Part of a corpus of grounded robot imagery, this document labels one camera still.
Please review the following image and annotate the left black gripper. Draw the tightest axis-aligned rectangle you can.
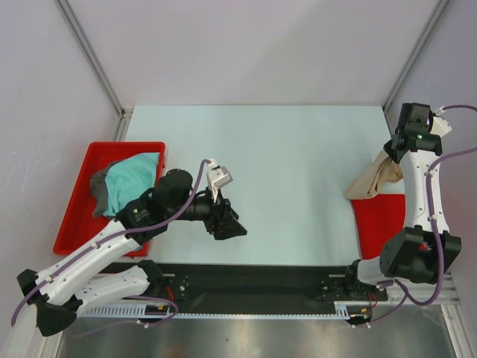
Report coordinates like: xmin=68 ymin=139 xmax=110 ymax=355
xmin=166 ymin=183 xmax=246 ymax=239

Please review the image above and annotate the beige t shirt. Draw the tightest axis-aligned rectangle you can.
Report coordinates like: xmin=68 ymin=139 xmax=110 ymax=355
xmin=344 ymin=150 xmax=403 ymax=200

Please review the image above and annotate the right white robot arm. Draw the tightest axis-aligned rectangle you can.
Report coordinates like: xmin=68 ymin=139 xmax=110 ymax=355
xmin=344 ymin=103 xmax=461 ymax=299

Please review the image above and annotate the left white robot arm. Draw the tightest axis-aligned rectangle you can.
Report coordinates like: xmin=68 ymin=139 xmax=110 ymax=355
xmin=17 ymin=160 xmax=247 ymax=337

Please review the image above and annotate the folded red t shirt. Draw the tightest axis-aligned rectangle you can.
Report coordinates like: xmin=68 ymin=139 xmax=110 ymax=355
xmin=351 ymin=194 xmax=405 ymax=260

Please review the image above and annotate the teal t shirt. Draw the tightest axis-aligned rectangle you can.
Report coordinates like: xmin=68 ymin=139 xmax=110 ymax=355
xmin=96 ymin=152 xmax=160 ymax=217

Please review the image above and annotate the grey t shirt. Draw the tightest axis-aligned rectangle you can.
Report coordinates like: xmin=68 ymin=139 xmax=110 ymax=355
xmin=89 ymin=166 xmax=111 ymax=218

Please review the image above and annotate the red plastic bin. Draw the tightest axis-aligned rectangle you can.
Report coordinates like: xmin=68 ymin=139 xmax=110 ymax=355
xmin=53 ymin=142 xmax=166 ymax=255

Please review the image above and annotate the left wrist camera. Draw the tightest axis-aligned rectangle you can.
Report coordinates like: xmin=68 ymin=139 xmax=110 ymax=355
xmin=206 ymin=158 xmax=233 ymax=203

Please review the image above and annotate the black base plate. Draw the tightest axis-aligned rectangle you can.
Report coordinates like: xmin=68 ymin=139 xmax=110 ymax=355
xmin=74 ymin=260 xmax=437 ymax=315

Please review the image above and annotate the white slotted cable duct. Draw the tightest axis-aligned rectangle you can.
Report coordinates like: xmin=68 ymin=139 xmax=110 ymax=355
xmin=80 ymin=301 xmax=371 ymax=320

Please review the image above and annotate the right aluminium corner post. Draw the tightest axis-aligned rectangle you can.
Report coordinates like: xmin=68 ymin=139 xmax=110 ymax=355
xmin=382 ymin=0 xmax=453 ymax=115

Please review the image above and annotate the aluminium corner post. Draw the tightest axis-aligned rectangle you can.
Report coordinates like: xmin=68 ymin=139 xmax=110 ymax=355
xmin=382 ymin=0 xmax=453 ymax=115
xmin=54 ymin=0 xmax=124 ymax=116

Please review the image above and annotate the left aluminium corner post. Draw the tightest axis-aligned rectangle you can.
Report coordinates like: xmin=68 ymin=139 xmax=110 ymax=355
xmin=54 ymin=0 xmax=124 ymax=116

